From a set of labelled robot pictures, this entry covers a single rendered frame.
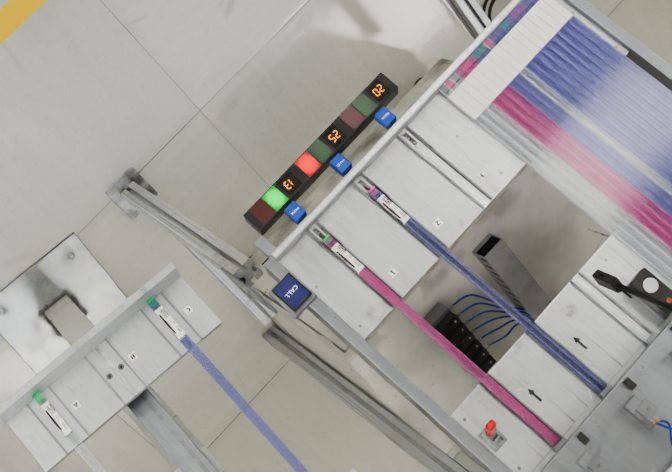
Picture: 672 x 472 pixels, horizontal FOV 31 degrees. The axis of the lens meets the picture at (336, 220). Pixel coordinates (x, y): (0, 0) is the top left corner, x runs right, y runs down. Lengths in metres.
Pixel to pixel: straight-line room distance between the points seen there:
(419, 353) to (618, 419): 0.53
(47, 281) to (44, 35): 0.51
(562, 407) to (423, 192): 0.41
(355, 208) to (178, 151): 0.74
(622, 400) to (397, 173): 0.51
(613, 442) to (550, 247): 0.61
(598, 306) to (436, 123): 0.40
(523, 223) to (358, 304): 0.50
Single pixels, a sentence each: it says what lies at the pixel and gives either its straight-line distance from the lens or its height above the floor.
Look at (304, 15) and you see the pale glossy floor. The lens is 2.71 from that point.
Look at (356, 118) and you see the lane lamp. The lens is 2.04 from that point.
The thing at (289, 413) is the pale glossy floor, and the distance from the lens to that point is 2.94.
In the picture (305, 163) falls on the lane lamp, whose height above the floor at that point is 0.66.
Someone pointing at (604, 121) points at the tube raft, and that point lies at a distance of 2.04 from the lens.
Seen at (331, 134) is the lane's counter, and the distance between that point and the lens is 2.03.
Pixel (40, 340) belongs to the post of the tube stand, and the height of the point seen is 0.01.
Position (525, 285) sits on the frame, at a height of 0.66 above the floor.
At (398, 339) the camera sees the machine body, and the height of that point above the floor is 0.62.
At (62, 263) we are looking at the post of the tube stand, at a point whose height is 0.01.
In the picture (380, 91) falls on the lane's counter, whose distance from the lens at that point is 2.05.
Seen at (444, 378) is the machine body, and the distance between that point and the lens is 2.33.
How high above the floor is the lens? 2.43
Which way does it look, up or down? 59 degrees down
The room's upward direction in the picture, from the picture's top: 117 degrees clockwise
